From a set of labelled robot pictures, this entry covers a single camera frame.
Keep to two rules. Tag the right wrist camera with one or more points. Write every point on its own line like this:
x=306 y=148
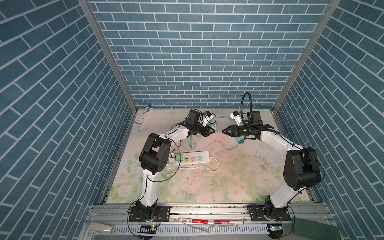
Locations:
x=237 y=118

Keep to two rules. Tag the green charger adapter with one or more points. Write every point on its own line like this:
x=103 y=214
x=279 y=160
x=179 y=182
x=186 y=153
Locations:
x=178 y=157

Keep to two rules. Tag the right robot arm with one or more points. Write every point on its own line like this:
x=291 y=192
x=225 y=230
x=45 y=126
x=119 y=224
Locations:
x=301 y=167

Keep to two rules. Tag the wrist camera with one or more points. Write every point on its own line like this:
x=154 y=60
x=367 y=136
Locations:
x=209 y=118
x=237 y=118

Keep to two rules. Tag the blue white small box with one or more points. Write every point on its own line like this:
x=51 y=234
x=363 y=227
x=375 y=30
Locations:
x=144 y=115

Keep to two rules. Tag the white power strip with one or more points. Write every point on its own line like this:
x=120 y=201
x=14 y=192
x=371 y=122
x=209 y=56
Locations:
x=190 y=158

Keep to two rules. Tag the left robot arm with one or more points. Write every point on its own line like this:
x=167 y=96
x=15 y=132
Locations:
x=155 y=155

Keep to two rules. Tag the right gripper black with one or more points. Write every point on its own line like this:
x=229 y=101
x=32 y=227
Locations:
x=234 y=129

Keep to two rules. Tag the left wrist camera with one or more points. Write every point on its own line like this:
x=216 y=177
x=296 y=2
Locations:
x=209 y=118

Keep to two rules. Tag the beige remote box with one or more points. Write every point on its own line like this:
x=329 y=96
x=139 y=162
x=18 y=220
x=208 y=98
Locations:
x=98 y=227

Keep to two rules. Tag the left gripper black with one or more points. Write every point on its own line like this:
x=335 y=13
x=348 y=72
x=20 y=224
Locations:
x=205 y=131

